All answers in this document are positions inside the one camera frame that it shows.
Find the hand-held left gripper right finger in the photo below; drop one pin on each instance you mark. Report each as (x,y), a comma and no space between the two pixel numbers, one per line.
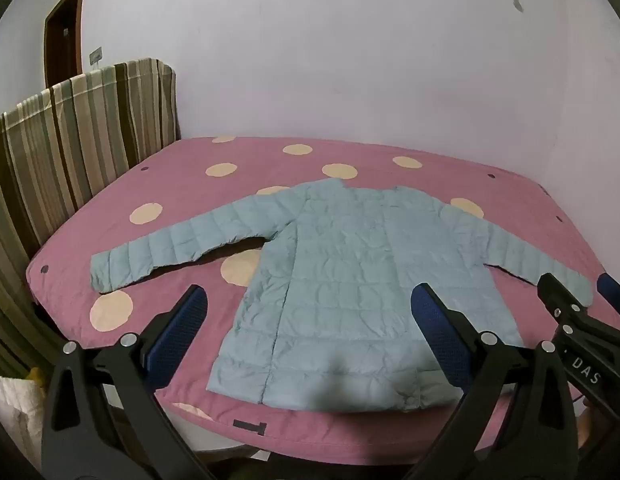
(437,332)

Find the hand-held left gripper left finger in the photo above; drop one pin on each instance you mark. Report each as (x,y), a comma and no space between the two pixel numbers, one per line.
(182,325)

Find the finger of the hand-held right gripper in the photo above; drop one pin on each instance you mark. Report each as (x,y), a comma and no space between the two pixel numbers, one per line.
(612,292)
(555,292)

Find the light blue puffer jacket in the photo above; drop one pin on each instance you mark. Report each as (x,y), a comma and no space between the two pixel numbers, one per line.
(340,285)

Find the pink dotted bed sheet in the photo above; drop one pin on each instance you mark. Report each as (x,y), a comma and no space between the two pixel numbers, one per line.
(179,182)

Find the yellow object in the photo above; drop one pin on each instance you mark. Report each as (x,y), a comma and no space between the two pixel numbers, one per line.
(34,376)

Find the white plastic bag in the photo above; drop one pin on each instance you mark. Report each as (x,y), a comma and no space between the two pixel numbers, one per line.
(9,402)

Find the striped cloth headboard cover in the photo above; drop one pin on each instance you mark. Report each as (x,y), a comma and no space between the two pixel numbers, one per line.
(64,135)

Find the brown wooden door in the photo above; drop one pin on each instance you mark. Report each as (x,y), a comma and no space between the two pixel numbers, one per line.
(64,55)

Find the wall switch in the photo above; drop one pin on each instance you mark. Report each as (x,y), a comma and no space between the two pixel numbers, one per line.
(95,55)

